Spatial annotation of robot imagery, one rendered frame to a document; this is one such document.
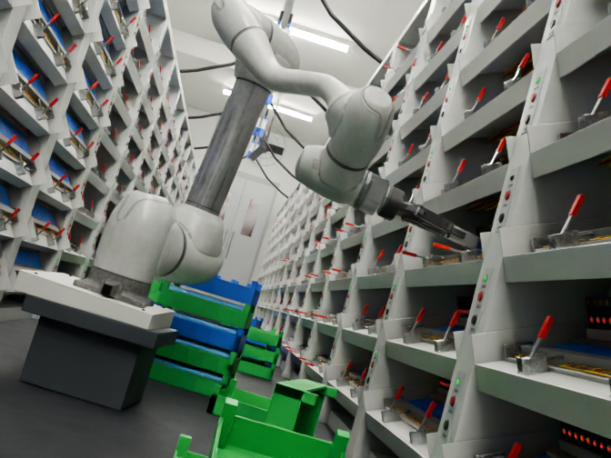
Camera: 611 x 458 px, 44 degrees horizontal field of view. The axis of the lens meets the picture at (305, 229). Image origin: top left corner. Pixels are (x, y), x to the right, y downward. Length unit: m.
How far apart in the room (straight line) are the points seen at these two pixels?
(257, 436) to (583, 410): 0.50
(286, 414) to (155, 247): 0.66
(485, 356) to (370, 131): 0.52
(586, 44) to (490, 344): 0.52
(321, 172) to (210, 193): 0.49
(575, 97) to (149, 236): 1.03
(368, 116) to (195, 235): 0.68
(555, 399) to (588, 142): 0.39
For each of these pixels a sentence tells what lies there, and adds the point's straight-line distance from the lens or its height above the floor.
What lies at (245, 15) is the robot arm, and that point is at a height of 1.01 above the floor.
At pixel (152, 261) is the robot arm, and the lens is 1.89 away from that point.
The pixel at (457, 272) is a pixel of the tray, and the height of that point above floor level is 0.51.
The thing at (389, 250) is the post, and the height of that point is 0.65.
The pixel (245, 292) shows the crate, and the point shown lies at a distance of 2.47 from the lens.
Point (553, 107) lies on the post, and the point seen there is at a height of 0.81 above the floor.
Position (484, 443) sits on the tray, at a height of 0.21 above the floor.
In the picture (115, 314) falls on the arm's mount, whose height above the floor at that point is 0.21.
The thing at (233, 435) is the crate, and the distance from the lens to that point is 1.21.
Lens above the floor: 0.32
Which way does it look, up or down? 7 degrees up
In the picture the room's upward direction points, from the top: 17 degrees clockwise
